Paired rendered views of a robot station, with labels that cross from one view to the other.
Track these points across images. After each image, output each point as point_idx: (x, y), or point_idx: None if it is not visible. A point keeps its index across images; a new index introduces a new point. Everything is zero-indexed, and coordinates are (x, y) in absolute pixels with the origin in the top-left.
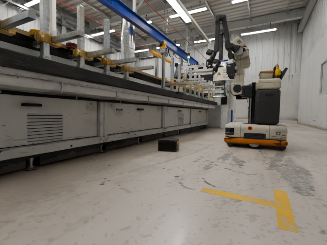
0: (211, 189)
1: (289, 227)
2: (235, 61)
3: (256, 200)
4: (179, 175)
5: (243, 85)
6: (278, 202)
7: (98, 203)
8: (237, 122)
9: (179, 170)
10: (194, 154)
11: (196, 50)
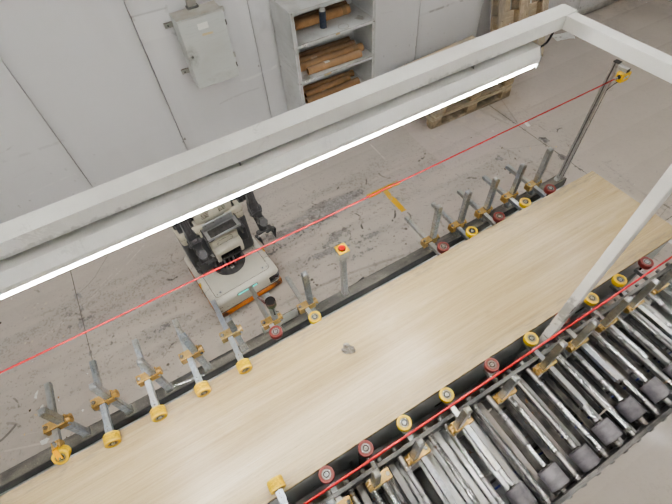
0: (399, 209)
1: (396, 182)
2: (223, 213)
3: (388, 195)
4: (403, 229)
5: (244, 225)
6: (382, 191)
7: (456, 217)
8: (230, 282)
9: (397, 236)
10: (352, 268)
11: (31, 358)
